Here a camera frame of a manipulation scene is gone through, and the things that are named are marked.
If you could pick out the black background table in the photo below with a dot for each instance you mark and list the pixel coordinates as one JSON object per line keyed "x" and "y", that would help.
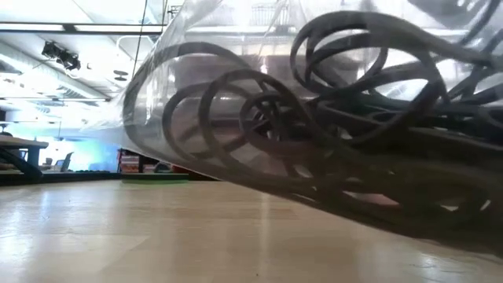
{"x": 23, "y": 142}

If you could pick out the dark purple rubber bands pile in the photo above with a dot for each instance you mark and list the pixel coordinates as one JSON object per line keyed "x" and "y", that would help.
{"x": 353, "y": 118}

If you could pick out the clear plastic bags pile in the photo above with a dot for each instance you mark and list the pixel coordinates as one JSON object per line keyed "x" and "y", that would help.
{"x": 165, "y": 59}

